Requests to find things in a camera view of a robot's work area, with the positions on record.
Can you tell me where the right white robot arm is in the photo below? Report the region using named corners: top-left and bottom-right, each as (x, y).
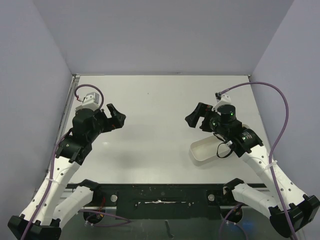
top-left (185, 102), bottom-right (320, 238)

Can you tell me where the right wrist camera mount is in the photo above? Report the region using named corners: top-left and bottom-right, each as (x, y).
top-left (213, 92), bottom-right (232, 111)

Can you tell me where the aluminium rail frame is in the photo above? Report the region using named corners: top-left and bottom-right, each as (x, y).
top-left (46, 74), bottom-right (80, 174)

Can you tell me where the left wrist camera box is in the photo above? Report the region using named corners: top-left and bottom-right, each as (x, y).
top-left (75, 92), bottom-right (100, 111)

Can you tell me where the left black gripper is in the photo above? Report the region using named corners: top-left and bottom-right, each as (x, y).
top-left (87, 103), bottom-right (125, 142)

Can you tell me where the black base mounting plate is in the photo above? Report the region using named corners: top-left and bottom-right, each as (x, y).
top-left (64, 183), bottom-right (268, 221)

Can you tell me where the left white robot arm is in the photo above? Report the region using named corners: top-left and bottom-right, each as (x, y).
top-left (7, 103), bottom-right (126, 240)

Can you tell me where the white plastic tray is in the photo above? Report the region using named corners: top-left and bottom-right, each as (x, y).
top-left (189, 135), bottom-right (235, 167)

